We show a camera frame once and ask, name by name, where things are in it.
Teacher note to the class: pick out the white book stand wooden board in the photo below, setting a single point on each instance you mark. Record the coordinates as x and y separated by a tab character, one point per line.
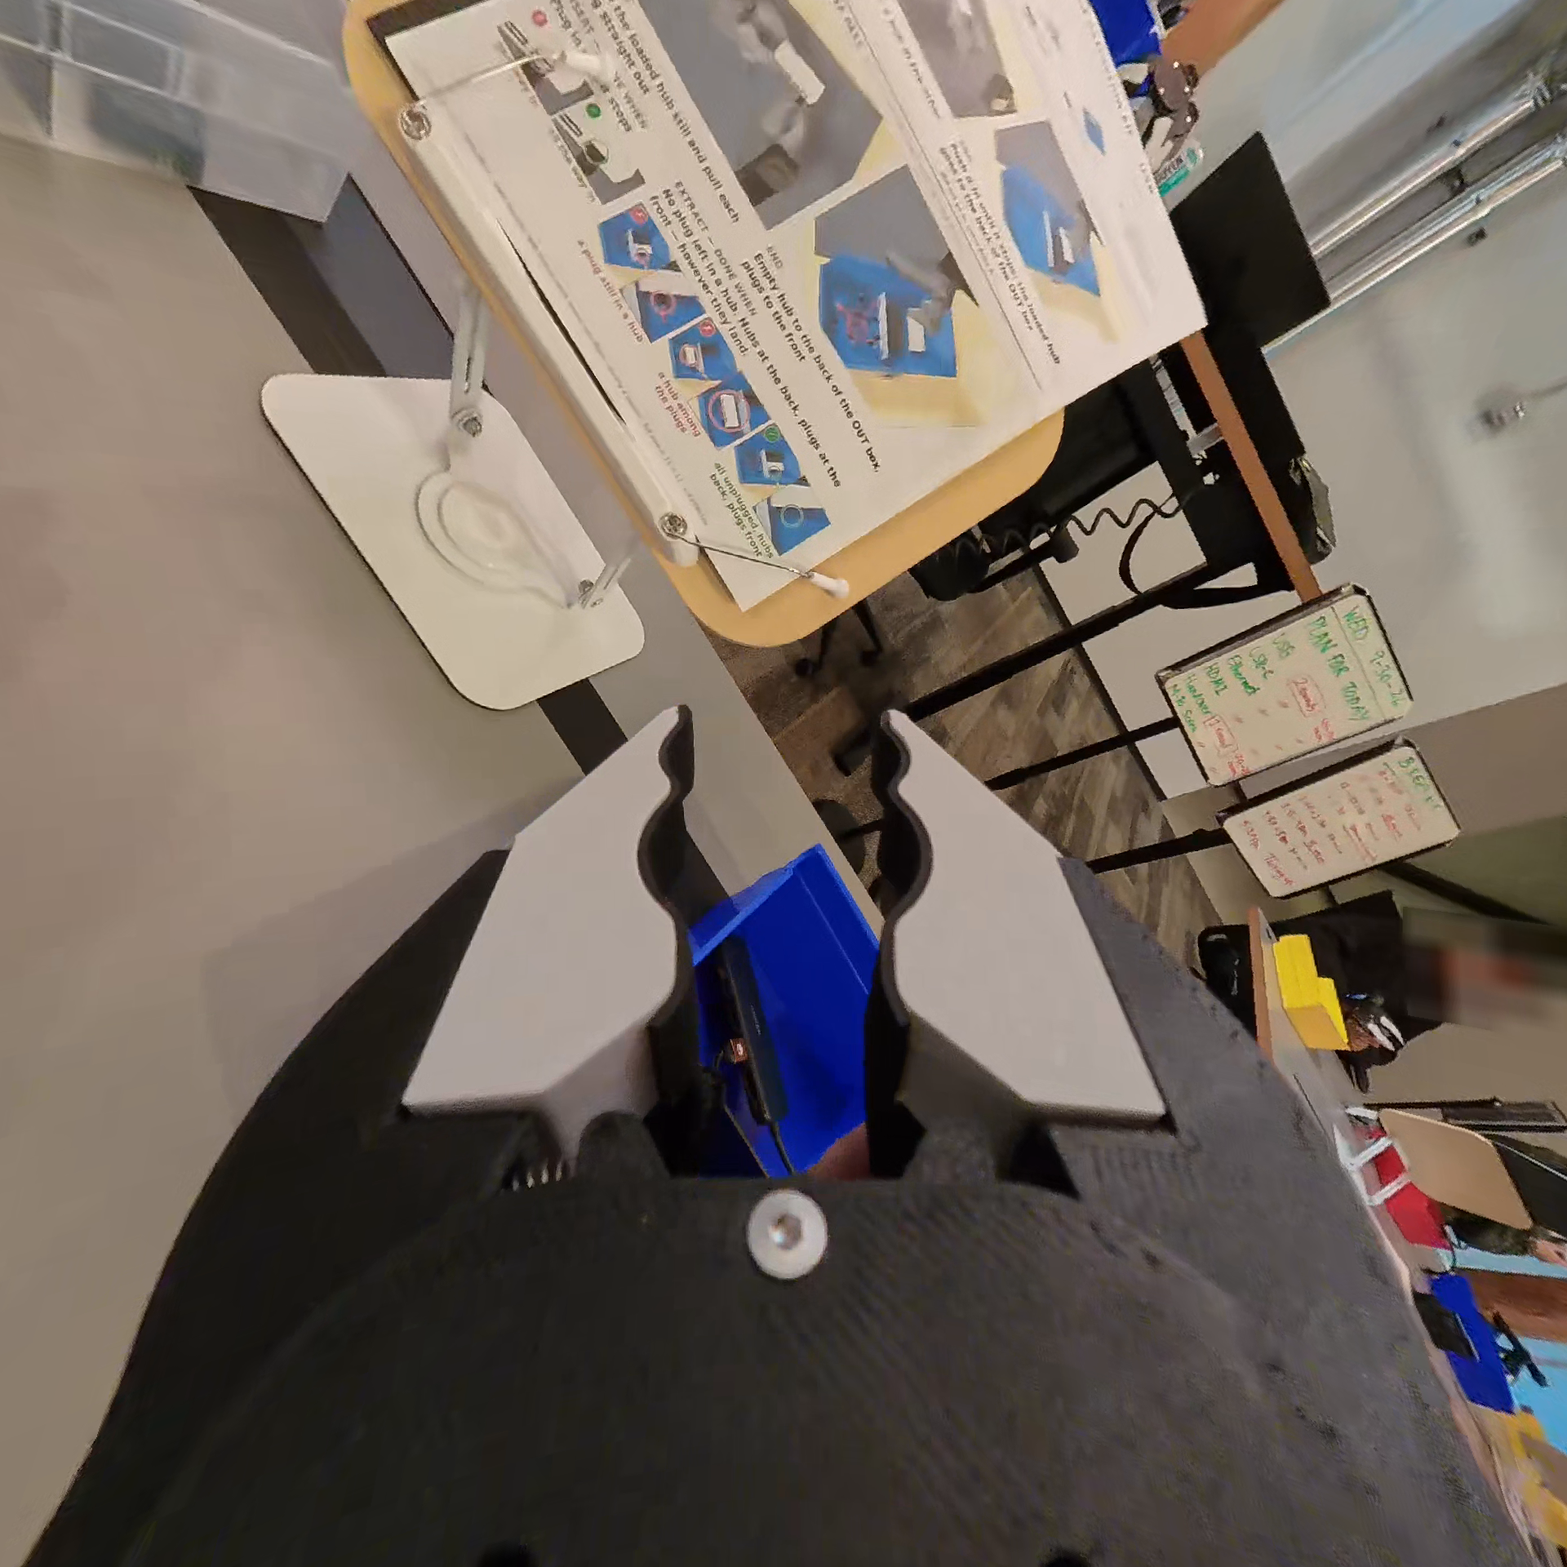
366	492

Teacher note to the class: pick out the clear acrylic box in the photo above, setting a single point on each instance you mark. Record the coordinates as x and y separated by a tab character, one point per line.
182	122

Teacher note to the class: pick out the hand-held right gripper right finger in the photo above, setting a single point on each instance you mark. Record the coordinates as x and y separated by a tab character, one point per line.
1029	978

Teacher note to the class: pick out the blue plastic bin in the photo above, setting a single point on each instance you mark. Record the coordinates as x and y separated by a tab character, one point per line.
808	954

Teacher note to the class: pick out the blue storage bin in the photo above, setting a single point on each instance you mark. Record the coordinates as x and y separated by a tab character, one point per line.
1125	31

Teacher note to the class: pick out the red parts bin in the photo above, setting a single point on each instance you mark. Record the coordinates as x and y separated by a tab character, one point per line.
1415	1213

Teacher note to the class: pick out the printed instruction sheet pad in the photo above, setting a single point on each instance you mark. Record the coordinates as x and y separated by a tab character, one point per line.
856	307

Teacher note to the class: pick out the blue parts bin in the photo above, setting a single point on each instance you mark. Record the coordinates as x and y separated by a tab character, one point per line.
1475	1348

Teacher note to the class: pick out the white note board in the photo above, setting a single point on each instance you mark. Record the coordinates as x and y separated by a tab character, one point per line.
1287	685

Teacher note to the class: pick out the white calendar board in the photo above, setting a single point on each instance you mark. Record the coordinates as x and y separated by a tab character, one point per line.
1348	818

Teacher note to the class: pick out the black usb hub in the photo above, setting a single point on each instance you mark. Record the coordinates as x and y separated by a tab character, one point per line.
748	1029

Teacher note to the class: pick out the yellow parts bin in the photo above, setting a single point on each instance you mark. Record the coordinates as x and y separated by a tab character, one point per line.
1309	992

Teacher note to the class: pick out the tan board on stand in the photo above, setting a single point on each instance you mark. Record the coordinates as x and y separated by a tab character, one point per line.
1456	1164

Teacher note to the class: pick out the silver pipe cluster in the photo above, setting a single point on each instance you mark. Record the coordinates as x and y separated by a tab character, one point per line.
1443	184

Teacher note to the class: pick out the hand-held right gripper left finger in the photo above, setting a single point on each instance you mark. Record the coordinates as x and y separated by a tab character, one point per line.
548	967

